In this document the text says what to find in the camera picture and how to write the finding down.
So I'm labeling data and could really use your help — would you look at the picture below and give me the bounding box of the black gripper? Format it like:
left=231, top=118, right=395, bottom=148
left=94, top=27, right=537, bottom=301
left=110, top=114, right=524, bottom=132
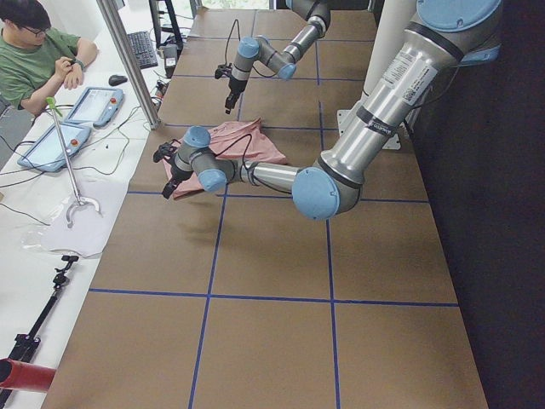
left=215, top=63, right=247, bottom=114
left=152, top=140, right=192, bottom=199

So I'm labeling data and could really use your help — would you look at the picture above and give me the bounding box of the pink Snoopy t-shirt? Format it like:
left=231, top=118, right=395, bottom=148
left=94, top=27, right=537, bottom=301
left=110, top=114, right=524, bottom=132
left=171, top=119, right=287, bottom=198

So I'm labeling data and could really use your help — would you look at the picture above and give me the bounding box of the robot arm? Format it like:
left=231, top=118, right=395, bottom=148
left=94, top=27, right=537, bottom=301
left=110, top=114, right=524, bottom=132
left=215, top=0, right=330, bottom=114
left=153, top=1, right=503, bottom=220

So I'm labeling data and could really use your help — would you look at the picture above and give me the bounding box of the white paper sheet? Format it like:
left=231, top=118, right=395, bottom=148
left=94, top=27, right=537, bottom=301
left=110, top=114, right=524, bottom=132
left=20, top=176, right=129, bottom=258

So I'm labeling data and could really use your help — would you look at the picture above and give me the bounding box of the black keyboard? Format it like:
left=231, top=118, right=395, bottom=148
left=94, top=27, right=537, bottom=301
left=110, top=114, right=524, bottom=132
left=127, top=32, right=158, bottom=69

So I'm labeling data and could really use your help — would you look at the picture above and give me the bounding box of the blue teach pendant far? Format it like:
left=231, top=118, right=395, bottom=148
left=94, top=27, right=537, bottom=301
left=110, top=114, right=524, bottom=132
left=64, top=87, right=124, bottom=128

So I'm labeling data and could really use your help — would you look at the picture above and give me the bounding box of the blue teach pendant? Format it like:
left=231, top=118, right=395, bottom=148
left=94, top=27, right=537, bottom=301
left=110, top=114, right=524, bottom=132
left=17, top=123, right=91, bottom=172
left=64, top=87, right=124, bottom=128

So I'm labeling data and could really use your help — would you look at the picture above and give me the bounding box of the black computer mouse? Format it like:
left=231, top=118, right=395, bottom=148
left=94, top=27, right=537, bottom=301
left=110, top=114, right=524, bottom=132
left=108, top=74, right=128, bottom=87

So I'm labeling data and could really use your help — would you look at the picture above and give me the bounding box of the blue teach pendant near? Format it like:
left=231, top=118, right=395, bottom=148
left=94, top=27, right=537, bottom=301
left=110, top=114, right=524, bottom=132
left=17, top=123, right=91, bottom=172

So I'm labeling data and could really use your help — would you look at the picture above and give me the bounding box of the metal grabber pole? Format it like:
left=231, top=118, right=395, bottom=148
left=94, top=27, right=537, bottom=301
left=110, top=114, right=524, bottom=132
left=45, top=96, right=101, bottom=228

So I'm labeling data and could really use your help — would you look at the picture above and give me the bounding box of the white mounting column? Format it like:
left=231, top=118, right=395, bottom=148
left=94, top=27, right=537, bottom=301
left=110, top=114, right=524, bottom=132
left=337, top=0, right=416, bottom=135

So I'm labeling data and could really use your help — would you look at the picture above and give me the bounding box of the person in green shirt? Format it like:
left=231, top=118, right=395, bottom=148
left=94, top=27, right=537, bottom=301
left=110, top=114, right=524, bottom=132
left=1, top=1, right=98, bottom=117

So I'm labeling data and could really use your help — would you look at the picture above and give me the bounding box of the black tripod pole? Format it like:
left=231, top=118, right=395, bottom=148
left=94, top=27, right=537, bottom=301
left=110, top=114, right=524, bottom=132
left=1, top=255, right=79, bottom=408

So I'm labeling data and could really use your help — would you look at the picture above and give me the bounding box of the red cylinder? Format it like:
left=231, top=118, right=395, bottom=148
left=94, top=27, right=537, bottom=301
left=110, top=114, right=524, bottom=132
left=1, top=358, right=56, bottom=393

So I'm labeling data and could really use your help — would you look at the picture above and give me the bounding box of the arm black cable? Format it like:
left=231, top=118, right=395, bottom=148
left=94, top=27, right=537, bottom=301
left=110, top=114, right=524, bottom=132
left=223, top=18, right=282, bottom=78
left=169, top=132, right=273, bottom=188

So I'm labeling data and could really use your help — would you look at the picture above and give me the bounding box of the aluminium frame post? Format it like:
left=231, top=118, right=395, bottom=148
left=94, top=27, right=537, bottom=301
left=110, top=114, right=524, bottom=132
left=97, top=0, right=160, bottom=130

